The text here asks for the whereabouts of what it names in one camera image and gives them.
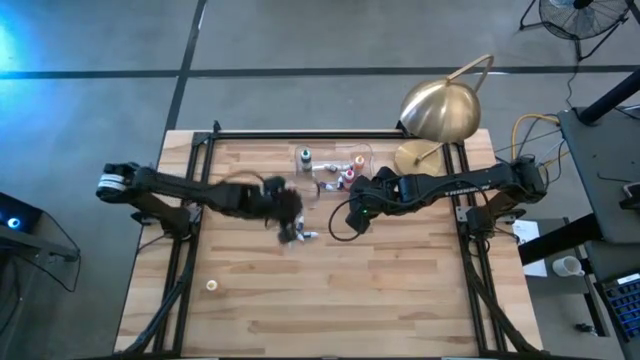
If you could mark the clear plastic bin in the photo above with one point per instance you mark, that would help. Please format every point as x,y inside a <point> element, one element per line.
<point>325,152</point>

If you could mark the black side desk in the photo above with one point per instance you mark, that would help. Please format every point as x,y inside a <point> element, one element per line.
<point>600,165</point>

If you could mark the orange bottle with yellow tip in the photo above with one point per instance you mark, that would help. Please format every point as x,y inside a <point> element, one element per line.
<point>211,285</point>
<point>358,161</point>

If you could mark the white paper sheet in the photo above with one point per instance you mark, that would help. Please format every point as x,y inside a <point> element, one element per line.
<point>525,231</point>

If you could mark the large green food coloring bottle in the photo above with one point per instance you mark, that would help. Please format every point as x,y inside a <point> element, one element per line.
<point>305,157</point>

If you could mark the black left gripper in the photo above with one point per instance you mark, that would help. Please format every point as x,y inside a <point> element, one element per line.
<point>285,200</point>

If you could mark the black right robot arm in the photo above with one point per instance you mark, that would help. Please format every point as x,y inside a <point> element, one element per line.
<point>465,187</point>

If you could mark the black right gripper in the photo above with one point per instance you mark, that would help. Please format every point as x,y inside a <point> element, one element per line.
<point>382,190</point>

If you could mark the red food coloring bottle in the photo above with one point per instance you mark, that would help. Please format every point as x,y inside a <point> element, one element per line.
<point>348,176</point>

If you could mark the black floor fan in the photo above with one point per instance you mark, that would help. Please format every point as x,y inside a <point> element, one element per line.
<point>580,17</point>

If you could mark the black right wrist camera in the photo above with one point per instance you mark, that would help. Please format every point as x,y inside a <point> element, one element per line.
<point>361,219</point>

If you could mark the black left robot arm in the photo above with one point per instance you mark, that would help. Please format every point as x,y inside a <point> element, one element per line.
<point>175,187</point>

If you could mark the backlit keyboard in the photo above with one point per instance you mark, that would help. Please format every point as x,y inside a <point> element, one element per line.
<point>622,305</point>

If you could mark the white mug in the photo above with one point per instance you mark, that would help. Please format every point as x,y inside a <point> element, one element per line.
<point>567,266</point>

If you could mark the black box with blue light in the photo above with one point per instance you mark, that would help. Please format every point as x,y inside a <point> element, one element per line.
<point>12,220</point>

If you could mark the black slanted pole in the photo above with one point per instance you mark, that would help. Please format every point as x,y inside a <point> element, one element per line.
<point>610,97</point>

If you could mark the gold dome desk lamp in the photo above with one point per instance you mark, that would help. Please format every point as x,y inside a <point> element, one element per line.
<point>440,112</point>

